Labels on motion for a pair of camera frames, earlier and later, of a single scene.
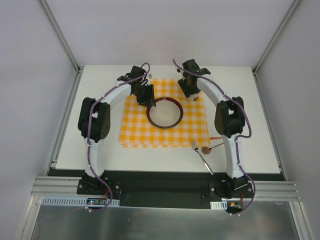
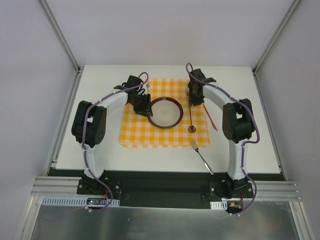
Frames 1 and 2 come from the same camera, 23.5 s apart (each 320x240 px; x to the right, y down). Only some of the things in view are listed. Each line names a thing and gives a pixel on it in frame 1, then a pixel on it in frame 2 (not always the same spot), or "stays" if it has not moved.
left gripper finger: (152, 100) → (149, 112)
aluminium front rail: (47, 186) stays
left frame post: (67, 49) stays
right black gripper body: (189, 89) → (195, 99)
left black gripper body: (145, 95) → (142, 107)
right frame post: (276, 35) stays
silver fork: (196, 148) stays
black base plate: (164, 189) stays
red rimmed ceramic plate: (168, 112) stays
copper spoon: (207, 150) → (191, 128)
